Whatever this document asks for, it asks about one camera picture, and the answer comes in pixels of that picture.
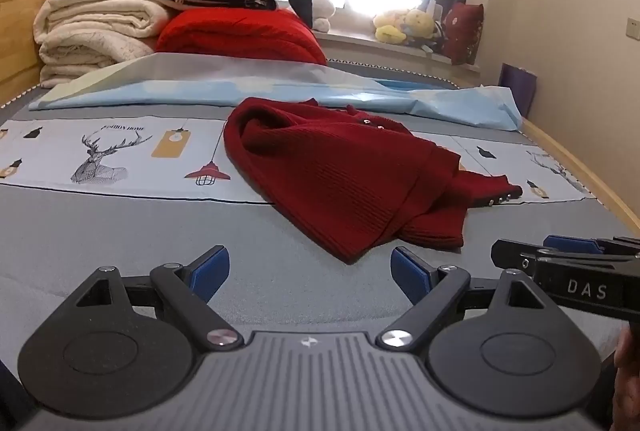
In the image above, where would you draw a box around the pale yellow plush toy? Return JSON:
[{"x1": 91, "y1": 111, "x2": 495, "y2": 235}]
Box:
[{"x1": 404, "y1": 8, "x2": 436, "y2": 38}]

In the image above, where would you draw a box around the cream folded quilt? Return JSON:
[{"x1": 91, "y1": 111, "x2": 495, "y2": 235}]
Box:
[{"x1": 32, "y1": 0, "x2": 173, "y2": 88}]

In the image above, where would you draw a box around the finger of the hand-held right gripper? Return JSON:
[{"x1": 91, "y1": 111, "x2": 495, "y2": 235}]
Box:
[
  {"x1": 491, "y1": 238, "x2": 556, "y2": 279},
  {"x1": 543, "y1": 235, "x2": 640, "y2": 257}
]

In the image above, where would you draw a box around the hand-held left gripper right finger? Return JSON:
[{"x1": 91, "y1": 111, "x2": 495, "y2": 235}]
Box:
[{"x1": 377, "y1": 247, "x2": 548, "y2": 352}]

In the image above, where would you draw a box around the dark red cushion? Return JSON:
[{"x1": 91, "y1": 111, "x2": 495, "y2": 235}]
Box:
[{"x1": 444, "y1": 2, "x2": 485, "y2": 66}]

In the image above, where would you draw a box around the purple bag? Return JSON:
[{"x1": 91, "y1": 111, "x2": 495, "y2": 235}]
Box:
[{"x1": 501, "y1": 62, "x2": 538, "y2": 118}]

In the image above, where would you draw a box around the wooden headboard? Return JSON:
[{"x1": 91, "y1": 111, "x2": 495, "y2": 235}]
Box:
[{"x1": 0, "y1": 0, "x2": 81, "y2": 105}]

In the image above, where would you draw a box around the light blue sheet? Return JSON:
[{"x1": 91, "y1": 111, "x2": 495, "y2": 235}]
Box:
[{"x1": 27, "y1": 52, "x2": 523, "y2": 132}]

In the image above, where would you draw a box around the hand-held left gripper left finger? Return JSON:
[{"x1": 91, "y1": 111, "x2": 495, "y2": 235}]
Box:
[{"x1": 75, "y1": 246, "x2": 244, "y2": 353}]

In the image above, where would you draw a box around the red folded blanket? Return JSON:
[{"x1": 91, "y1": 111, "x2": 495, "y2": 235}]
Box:
[{"x1": 155, "y1": 8, "x2": 328, "y2": 66}]

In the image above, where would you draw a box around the white plush toy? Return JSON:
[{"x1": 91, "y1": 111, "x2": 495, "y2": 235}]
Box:
[{"x1": 311, "y1": 0, "x2": 336, "y2": 33}]

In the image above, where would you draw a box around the grey printed bed sheet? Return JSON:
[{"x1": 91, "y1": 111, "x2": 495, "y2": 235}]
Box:
[{"x1": 0, "y1": 56, "x2": 640, "y2": 362}]

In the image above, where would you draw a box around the red knit sweater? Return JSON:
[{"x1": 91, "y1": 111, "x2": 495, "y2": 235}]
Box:
[{"x1": 222, "y1": 97, "x2": 524, "y2": 263}]

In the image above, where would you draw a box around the wooden bed frame rail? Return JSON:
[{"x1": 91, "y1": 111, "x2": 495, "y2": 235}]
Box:
[{"x1": 520, "y1": 116, "x2": 640, "y2": 237}]

